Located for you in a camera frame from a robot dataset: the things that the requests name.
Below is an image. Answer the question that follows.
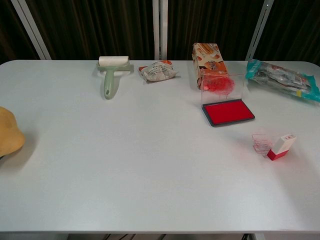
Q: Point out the teal clear plastic food bag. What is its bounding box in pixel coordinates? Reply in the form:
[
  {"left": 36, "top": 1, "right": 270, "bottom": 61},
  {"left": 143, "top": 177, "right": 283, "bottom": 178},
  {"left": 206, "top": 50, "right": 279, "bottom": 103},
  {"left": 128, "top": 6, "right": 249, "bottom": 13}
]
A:
[{"left": 245, "top": 59, "right": 320, "bottom": 103}]

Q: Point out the red ink stamp pad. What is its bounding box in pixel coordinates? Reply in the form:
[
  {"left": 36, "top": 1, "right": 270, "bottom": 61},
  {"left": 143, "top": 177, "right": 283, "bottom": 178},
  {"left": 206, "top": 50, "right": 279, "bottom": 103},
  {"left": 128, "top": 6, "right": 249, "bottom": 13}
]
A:
[{"left": 200, "top": 73, "right": 256, "bottom": 128}]

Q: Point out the grey slotted metal frame post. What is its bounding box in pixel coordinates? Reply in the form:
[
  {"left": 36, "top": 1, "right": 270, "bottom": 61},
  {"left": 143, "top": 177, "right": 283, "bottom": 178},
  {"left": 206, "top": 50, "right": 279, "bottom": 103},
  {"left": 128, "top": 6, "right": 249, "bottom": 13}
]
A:
[{"left": 244, "top": 0, "right": 273, "bottom": 61}]

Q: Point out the black cable under table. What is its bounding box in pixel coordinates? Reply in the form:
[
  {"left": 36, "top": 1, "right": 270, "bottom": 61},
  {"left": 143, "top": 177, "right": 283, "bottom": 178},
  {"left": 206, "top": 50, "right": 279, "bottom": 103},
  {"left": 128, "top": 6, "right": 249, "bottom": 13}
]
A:
[{"left": 101, "top": 233, "right": 137, "bottom": 240}]

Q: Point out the yellow rounded hat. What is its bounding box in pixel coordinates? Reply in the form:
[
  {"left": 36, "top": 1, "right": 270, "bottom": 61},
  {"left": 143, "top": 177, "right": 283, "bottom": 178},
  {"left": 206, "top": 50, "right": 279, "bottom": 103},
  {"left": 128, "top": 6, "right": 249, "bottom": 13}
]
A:
[{"left": 0, "top": 106, "right": 26, "bottom": 158}]

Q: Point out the green handled lint roller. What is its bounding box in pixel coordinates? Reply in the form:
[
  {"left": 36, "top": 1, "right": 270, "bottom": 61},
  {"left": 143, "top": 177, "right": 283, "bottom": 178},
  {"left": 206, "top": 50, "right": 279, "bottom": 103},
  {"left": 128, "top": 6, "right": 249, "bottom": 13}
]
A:
[{"left": 96, "top": 55, "right": 133, "bottom": 101}]

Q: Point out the crumpled white snack packet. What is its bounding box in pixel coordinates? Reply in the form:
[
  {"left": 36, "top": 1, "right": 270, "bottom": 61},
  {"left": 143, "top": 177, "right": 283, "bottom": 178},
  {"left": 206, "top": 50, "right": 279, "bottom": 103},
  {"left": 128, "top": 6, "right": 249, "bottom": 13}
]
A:
[{"left": 138, "top": 60, "right": 181, "bottom": 83}]

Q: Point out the white and red stamp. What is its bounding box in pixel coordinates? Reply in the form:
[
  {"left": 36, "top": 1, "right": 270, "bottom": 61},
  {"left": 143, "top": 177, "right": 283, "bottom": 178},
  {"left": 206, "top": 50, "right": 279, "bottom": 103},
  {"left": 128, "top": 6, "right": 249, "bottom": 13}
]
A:
[{"left": 266, "top": 133, "right": 298, "bottom": 161}]

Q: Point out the orange printed carton box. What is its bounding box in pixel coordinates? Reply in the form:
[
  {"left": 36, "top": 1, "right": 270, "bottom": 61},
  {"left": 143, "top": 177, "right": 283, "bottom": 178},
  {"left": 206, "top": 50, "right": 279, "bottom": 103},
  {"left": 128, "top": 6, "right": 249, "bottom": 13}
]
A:
[{"left": 192, "top": 42, "right": 230, "bottom": 90}]

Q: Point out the white centre frame post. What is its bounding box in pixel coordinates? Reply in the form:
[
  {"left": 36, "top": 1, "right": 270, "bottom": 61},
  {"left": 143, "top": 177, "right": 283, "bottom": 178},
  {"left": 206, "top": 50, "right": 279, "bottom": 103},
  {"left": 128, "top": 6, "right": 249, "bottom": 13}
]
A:
[{"left": 152, "top": 0, "right": 169, "bottom": 61}]

